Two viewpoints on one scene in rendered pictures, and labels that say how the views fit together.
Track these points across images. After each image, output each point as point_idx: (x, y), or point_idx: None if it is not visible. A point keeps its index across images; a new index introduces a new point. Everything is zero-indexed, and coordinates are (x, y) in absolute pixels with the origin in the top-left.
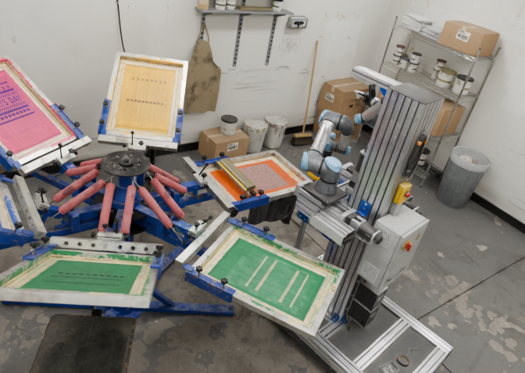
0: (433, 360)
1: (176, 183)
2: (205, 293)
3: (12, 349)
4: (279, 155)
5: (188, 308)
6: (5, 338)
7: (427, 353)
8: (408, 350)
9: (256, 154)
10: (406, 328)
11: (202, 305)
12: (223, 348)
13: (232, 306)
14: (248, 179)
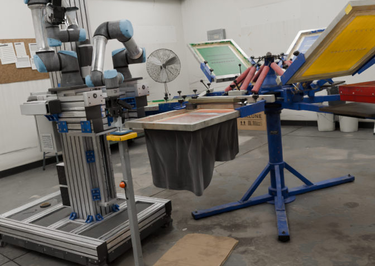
0: (17, 209)
1: (244, 82)
2: (226, 221)
3: (309, 174)
4: (181, 123)
5: (229, 203)
6: (321, 174)
7: (17, 214)
8: (35, 211)
9: (211, 117)
10: (27, 218)
11: (219, 207)
12: (188, 204)
13: (194, 213)
14: (197, 98)
